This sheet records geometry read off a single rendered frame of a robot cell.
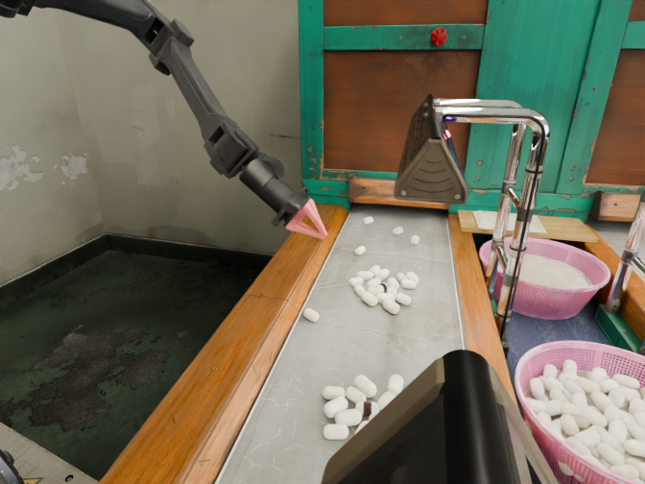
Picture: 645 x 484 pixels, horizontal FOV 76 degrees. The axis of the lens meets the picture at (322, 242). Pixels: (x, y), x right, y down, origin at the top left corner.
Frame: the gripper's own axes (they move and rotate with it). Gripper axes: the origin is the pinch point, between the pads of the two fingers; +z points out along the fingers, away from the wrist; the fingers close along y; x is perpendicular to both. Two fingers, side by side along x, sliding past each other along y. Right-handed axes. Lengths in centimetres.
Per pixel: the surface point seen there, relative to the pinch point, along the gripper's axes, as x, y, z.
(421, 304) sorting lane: -3.6, -1.3, 24.0
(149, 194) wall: 126, 138, -86
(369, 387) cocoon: -0.7, -28.5, 17.9
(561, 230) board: -29, 38, 48
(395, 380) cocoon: -3.0, -26.3, 20.6
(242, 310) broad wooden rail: 14.9, -15.5, -2.1
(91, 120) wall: 112, 138, -138
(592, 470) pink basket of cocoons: -18, -35, 38
